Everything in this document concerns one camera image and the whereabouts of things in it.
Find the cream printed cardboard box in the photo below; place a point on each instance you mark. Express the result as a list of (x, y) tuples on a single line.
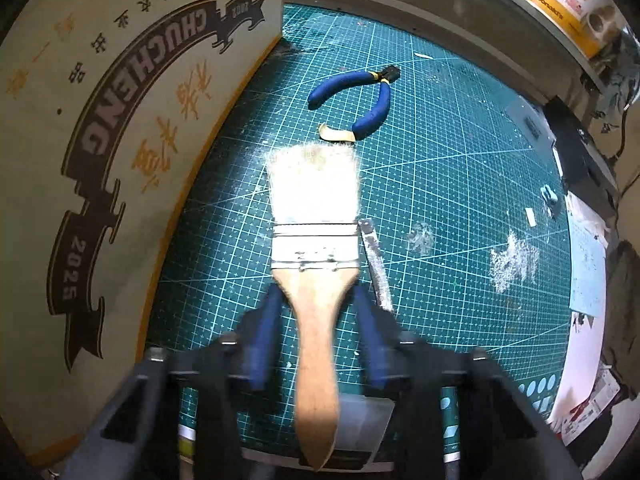
[(125, 160)]

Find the black box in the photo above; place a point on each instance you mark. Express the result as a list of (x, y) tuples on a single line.
[(575, 150)]

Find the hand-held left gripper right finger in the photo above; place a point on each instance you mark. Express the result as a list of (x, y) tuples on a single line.
[(372, 345)]

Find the metal scraper blade tool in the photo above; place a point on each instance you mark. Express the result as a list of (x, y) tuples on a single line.
[(375, 265)]

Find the dark cloth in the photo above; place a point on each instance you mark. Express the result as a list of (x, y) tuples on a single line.
[(622, 300)]

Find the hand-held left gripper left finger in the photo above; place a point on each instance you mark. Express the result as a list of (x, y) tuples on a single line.
[(262, 340)]

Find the clear plastic box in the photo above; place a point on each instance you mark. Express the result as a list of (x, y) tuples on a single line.
[(365, 420)]

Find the small light blue item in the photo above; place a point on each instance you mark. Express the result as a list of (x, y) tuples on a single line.
[(550, 195)]

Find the green cutting mat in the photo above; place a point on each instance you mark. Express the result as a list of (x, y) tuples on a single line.
[(450, 160)]

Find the small beige tape strip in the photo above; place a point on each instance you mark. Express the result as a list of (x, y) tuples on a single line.
[(332, 134)]

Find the light blue paper sheet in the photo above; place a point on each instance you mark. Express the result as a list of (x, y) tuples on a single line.
[(587, 260)]

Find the small white piece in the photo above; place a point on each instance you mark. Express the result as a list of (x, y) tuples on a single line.
[(531, 216)]

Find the clear plastic sleeve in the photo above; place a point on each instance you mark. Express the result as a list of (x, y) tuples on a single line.
[(525, 122)]

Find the white printed paper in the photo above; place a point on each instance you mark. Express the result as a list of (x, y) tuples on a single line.
[(580, 360)]

